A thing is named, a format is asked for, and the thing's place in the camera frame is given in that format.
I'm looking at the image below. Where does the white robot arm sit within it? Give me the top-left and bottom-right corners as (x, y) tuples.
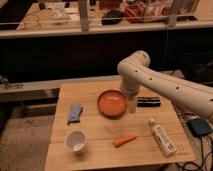
(117, 50), (213, 124)

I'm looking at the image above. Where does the black rectangular block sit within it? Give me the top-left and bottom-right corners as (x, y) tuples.
(137, 97), (161, 107)

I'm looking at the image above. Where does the orange round plate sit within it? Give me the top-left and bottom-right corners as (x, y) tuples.
(97, 90), (127, 117)

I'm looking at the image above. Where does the orange carrot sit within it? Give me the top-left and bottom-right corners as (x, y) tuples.
(113, 135), (136, 148)

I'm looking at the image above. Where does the white glue bottle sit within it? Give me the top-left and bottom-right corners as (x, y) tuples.
(149, 118), (177, 157)

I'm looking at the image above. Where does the blue folded cloth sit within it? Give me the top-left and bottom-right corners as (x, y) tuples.
(67, 104), (83, 124)

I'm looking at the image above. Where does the white paper cup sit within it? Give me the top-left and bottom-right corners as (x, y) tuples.
(65, 130), (87, 154)

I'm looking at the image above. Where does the black power adapter box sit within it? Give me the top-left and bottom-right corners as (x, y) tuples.
(186, 118), (213, 137)

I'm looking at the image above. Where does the black object on bench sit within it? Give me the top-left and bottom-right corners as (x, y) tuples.
(101, 10), (124, 25)

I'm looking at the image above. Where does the red tool on bench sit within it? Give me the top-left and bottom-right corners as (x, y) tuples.
(124, 4), (145, 23)

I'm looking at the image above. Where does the black cable on floor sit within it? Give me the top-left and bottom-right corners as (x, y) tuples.
(175, 113), (213, 171)

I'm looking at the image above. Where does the grey right metal post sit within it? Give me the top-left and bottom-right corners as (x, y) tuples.
(167, 0), (182, 27)

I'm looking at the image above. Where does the grey vertical metal post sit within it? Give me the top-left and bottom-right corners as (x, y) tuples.
(78, 0), (89, 31)

